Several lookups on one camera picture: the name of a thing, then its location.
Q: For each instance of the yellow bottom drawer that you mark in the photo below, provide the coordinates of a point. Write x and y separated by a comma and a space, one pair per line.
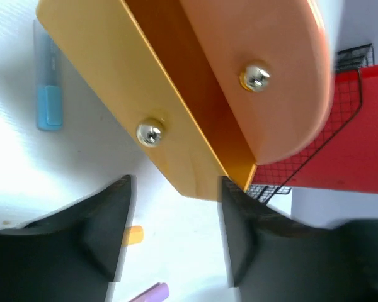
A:
104, 42

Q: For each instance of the black wire mesh organizer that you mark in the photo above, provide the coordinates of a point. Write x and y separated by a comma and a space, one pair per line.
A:
279, 178

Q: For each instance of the red file folder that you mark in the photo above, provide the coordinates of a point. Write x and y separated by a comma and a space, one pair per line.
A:
349, 162

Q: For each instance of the blue tube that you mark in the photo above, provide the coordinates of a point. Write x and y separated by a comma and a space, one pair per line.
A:
49, 100

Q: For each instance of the cream semicircular drawer box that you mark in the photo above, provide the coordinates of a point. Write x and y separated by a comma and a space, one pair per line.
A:
261, 78

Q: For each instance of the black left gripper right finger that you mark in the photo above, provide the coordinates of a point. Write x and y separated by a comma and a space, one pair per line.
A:
275, 258

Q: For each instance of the purple tube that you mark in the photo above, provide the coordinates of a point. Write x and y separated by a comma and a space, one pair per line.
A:
157, 293

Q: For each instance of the peach top drawer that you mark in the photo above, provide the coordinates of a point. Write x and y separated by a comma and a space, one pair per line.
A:
264, 78

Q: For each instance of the orange capped pink tube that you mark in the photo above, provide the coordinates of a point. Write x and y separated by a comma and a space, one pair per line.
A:
133, 235

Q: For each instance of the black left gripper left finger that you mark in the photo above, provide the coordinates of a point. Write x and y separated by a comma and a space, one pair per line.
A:
71, 255

